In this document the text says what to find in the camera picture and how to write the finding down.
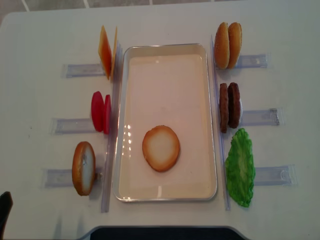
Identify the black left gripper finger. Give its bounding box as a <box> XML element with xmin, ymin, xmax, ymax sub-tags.
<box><xmin>0</xmin><ymin>191</ymin><xmax>13</xmax><ymax>240</ymax></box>

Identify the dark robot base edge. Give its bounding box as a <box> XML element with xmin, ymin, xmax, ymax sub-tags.
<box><xmin>77</xmin><ymin>225</ymin><xmax>248</xmax><ymax>240</ymax></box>

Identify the left red tomato slice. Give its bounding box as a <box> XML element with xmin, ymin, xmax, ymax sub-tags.
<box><xmin>91</xmin><ymin>91</ymin><xmax>104</xmax><ymax>132</ymax></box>

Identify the red tomato slice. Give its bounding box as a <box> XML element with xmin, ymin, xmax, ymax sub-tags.
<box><xmin>103</xmin><ymin>94</ymin><xmax>111</xmax><ymax>135</ymax></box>
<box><xmin>91</xmin><ymin>91</ymin><xmax>104</xmax><ymax>132</ymax></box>

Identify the right red tomato slice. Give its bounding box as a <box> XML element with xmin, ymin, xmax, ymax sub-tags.
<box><xmin>103</xmin><ymin>94</ymin><xmax>111</xmax><ymax>135</ymax></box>

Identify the left orange cheese slice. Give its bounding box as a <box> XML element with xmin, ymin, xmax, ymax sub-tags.
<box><xmin>98</xmin><ymin>25</ymin><xmax>112</xmax><ymax>79</ymax></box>

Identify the orange cheese slice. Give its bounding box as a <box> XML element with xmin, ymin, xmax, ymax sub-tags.
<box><xmin>110</xmin><ymin>26</ymin><xmax>118</xmax><ymax>81</ymax></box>
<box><xmin>98</xmin><ymin>25</ymin><xmax>112</xmax><ymax>79</ymax></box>

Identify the right orange cheese slice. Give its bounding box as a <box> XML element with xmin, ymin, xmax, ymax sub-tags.
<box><xmin>110</xmin><ymin>26</ymin><xmax>118</xmax><ymax>81</ymax></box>

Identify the green lettuce leaf in rack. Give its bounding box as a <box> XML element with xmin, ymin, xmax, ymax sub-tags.
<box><xmin>225</xmin><ymin>128</ymin><xmax>256</xmax><ymax>208</ymax></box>

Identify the left brown meat patty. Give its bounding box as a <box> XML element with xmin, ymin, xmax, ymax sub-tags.
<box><xmin>219</xmin><ymin>83</ymin><xmax>229</xmax><ymax>133</ymax></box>

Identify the upright bun slice left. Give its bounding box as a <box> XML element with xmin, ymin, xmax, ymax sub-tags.
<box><xmin>72</xmin><ymin>141</ymin><xmax>96</xmax><ymax>196</ymax></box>

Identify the bun bottom slice on tray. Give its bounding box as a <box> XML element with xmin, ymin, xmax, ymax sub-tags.
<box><xmin>142</xmin><ymin>125</ymin><xmax>180</xmax><ymax>172</ymax></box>

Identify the white rectangular metal tray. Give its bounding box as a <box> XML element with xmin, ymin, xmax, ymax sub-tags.
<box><xmin>112</xmin><ymin>43</ymin><xmax>218</xmax><ymax>202</ymax></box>

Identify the left sesame bun top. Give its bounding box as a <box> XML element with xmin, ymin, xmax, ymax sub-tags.
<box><xmin>214</xmin><ymin>22</ymin><xmax>230</xmax><ymax>70</ymax></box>

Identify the right bun top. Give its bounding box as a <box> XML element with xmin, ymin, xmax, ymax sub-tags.
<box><xmin>227</xmin><ymin>22</ymin><xmax>242</xmax><ymax>69</ymax></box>

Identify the clear left bun holder rail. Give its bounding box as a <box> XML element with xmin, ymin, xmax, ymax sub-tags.
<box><xmin>44</xmin><ymin>166</ymin><xmax>104</xmax><ymax>188</ymax></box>

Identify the clear bun holder rail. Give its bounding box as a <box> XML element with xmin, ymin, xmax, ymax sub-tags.
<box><xmin>44</xmin><ymin>166</ymin><xmax>104</xmax><ymax>188</ymax></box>
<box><xmin>235</xmin><ymin>53</ymin><xmax>271</xmax><ymax>69</ymax></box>

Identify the clear tomato holder rail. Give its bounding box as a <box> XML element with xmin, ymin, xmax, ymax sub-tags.
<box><xmin>49</xmin><ymin>118</ymin><xmax>96</xmax><ymax>135</ymax></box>

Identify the long clear left stop rail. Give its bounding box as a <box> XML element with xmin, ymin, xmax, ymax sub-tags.
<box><xmin>101</xmin><ymin>41</ymin><xmax>123</xmax><ymax>213</ymax></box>

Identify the long clear stop rail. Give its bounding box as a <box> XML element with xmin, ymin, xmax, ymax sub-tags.
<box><xmin>101</xmin><ymin>41</ymin><xmax>123</xmax><ymax>213</ymax></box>
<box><xmin>210</xmin><ymin>35</ymin><xmax>231</xmax><ymax>211</ymax></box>

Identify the clear cheese holder rail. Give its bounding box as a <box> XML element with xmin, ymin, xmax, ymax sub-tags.
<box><xmin>61</xmin><ymin>63</ymin><xmax>106</xmax><ymax>78</ymax></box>

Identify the long clear right stop rail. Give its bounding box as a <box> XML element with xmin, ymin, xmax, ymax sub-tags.
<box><xmin>210</xmin><ymin>35</ymin><xmax>231</xmax><ymax>211</ymax></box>

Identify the clear lettuce holder rail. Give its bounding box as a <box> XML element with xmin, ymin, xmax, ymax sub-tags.
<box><xmin>254</xmin><ymin>164</ymin><xmax>298</xmax><ymax>186</ymax></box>

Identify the clear patty holder rail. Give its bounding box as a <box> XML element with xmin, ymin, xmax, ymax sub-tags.
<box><xmin>239</xmin><ymin>108</ymin><xmax>285</xmax><ymax>127</ymax></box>

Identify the clear right bun holder rail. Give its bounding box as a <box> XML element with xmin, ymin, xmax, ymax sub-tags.
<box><xmin>235</xmin><ymin>53</ymin><xmax>271</xmax><ymax>69</ymax></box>

